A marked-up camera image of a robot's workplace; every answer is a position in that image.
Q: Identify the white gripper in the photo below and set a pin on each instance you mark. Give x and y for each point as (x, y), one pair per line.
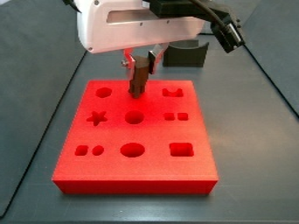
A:
(122, 24)

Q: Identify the dark three prong peg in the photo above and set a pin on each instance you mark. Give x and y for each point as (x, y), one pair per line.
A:
(140, 77)

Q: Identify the black curved holder stand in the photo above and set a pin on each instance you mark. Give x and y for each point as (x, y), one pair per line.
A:
(186, 54)

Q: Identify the red shape sorter block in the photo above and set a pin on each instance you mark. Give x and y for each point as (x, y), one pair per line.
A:
(137, 145)

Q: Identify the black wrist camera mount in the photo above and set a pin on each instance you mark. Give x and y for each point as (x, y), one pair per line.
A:
(224, 21)

